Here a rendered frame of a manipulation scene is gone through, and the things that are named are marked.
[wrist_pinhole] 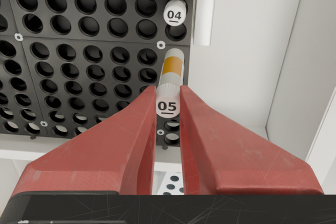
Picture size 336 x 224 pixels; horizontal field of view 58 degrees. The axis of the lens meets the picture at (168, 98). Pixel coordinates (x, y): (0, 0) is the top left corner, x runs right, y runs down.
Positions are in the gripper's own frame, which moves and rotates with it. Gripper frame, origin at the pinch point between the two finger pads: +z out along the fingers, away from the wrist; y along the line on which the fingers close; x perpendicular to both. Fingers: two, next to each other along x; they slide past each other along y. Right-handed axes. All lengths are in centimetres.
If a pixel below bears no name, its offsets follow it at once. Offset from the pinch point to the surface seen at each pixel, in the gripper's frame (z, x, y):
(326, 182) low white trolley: 19.5, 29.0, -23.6
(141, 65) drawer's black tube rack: 7.8, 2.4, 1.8
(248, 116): 13.3, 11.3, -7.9
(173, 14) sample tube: 6.4, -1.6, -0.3
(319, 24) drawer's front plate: 8.5, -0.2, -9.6
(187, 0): 7.6, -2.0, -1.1
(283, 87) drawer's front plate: 11.5, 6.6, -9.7
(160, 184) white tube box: 18.0, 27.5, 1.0
